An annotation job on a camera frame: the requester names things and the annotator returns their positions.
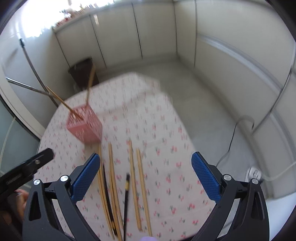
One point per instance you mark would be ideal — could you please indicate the metal rack tube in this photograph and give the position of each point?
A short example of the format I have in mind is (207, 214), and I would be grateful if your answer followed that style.
(28, 87)

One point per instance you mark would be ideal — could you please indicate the black chopstick with gold band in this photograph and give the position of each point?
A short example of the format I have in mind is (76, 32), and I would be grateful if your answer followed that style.
(127, 187)

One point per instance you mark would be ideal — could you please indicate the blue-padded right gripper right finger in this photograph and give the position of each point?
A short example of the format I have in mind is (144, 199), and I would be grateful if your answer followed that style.
(240, 211)

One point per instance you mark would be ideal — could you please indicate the black trash bin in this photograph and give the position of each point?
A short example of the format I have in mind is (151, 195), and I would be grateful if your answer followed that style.
(80, 72)

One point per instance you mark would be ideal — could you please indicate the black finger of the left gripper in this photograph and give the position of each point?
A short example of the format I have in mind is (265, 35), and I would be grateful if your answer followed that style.
(25, 171)

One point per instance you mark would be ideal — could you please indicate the white power strip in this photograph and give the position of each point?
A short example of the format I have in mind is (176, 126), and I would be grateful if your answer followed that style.
(253, 173)

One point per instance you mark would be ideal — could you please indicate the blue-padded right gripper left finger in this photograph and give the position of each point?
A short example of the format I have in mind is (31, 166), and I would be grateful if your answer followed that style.
(40, 219)

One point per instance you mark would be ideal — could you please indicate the person's hand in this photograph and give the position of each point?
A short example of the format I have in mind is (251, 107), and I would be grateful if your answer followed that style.
(21, 199)

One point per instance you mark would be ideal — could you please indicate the cherry print tablecloth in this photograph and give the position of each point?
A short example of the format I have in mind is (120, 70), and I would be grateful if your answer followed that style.
(141, 125)

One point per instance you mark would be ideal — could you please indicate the pink perforated utensil basket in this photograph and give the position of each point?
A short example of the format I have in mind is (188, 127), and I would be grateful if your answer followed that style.
(88, 128)

